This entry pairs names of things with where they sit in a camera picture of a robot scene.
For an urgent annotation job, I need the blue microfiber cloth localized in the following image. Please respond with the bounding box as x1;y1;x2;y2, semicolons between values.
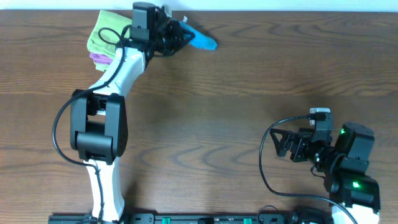
179;16;218;50

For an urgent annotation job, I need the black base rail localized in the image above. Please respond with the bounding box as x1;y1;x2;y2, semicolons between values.
48;213;333;224

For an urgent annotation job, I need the purple folded cloth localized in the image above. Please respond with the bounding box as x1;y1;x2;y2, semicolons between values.
90;52;113;65

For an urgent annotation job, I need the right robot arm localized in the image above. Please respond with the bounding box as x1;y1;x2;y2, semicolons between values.
270;121;381;223

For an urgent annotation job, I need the green folded cloth bottom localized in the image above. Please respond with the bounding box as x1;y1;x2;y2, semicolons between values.
95;63;109;72

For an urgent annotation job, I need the green folded cloth top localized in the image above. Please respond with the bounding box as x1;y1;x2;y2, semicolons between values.
87;10;132;59

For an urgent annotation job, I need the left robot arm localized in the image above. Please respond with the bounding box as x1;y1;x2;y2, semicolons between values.
70;4;195;223

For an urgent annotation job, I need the green folded cloth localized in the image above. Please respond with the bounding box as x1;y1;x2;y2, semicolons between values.
95;63;109;72
87;10;132;59

